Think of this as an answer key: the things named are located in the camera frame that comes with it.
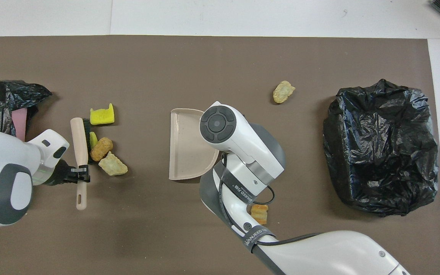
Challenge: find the pale stone-like chunk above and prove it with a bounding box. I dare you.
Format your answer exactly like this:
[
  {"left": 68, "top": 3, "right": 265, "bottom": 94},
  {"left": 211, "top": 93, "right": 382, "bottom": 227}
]
[{"left": 98, "top": 152, "right": 128, "bottom": 176}]

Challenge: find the beige plastic dustpan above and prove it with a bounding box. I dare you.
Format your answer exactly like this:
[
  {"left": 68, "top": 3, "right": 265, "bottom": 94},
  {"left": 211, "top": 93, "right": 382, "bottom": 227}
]
[{"left": 168, "top": 108, "right": 220, "bottom": 181}]

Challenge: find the pale yellow crumbly chunk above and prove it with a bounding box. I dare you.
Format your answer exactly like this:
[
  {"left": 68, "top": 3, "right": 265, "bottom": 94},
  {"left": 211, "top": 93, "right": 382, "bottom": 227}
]
[{"left": 273, "top": 81, "right": 296, "bottom": 104}]

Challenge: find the brown table mat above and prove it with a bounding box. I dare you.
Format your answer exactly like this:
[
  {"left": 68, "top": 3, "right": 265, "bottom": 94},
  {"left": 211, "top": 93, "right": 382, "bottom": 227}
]
[{"left": 0, "top": 36, "right": 440, "bottom": 275}]

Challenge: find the beige hand brush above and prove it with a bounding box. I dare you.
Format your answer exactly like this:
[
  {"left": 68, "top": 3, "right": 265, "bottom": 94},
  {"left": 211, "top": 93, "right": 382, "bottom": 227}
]
[{"left": 70, "top": 117, "right": 92, "bottom": 210}]

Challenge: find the open black trash bag bin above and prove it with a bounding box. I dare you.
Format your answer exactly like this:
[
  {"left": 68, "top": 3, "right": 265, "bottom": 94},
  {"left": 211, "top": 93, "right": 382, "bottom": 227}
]
[{"left": 323, "top": 79, "right": 439, "bottom": 217}]

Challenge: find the pink bin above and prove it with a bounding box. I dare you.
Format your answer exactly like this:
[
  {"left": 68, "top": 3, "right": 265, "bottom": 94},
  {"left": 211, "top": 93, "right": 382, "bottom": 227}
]
[{"left": 13, "top": 108, "right": 28, "bottom": 142}]

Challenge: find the brown bread nugget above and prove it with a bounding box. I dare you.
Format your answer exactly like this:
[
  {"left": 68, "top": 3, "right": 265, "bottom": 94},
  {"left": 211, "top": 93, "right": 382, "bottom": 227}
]
[{"left": 90, "top": 137, "right": 113, "bottom": 162}]

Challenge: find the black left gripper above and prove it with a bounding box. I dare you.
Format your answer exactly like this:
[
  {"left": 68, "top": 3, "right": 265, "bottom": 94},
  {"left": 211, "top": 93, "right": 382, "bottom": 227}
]
[{"left": 46, "top": 160, "right": 91, "bottom": 186}]

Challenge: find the large yellow sponge piece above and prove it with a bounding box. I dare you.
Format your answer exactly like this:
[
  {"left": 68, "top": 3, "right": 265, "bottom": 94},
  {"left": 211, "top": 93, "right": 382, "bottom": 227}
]
[{"left": 90, "top": 104, "right": 115, "bottom": 125}]

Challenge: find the orange striped croissant piece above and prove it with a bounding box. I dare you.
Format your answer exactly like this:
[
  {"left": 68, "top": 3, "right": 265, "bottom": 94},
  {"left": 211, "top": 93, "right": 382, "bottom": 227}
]
[{"left": 251, "top": 204, "right": 269, "bottom": 225}]

